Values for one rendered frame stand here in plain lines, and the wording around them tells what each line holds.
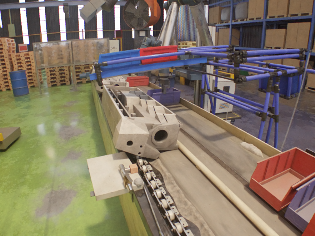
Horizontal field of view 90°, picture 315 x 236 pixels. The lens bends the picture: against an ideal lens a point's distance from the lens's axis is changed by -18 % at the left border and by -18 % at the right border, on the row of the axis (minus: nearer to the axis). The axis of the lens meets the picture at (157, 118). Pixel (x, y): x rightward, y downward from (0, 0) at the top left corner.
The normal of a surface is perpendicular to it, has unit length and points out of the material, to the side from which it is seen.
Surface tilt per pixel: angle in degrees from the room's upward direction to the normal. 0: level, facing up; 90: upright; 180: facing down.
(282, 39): 90
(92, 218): 0
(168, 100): 92
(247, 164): 0
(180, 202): 20
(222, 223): 0
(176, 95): 92
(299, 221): 95
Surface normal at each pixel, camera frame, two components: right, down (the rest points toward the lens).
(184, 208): -0.26, -0.87
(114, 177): 0.00, -0.93
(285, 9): -0.93, 0.13
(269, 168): 0.36, 0.30
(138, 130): 0.34, -0.55
